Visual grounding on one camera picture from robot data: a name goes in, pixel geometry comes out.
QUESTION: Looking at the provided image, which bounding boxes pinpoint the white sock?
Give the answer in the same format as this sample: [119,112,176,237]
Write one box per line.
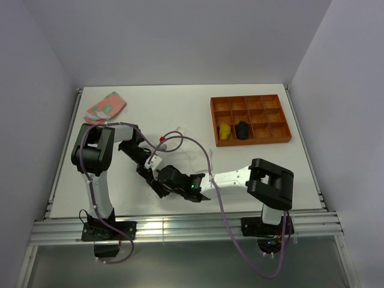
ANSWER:
[176,127,212,173]

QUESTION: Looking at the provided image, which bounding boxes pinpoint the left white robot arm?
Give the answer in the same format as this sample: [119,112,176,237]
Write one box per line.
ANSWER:
[71,123,170,239]

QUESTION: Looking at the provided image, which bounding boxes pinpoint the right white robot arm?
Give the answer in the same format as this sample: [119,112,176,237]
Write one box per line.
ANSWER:
[156,158,294,234]

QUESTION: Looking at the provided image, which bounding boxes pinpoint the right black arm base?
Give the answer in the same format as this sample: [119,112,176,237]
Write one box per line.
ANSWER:
[241,212,295,256]

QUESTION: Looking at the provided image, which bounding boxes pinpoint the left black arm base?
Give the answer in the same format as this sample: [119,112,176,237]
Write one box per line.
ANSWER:
[79,209,137,265]

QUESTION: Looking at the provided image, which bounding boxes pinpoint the pink green patterned socks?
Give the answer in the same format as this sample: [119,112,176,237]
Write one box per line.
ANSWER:
[83,91,127,124]

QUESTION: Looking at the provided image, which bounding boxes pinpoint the yellow rolled sock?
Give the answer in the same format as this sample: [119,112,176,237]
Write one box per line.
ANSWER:
[218,124,233,141]

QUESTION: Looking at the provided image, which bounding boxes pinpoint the black rolled sock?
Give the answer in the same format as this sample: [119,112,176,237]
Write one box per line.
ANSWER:
[235,121,249,140]

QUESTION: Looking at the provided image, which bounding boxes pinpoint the orange compartment tray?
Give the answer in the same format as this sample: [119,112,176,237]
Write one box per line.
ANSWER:
[210,94,292,147]

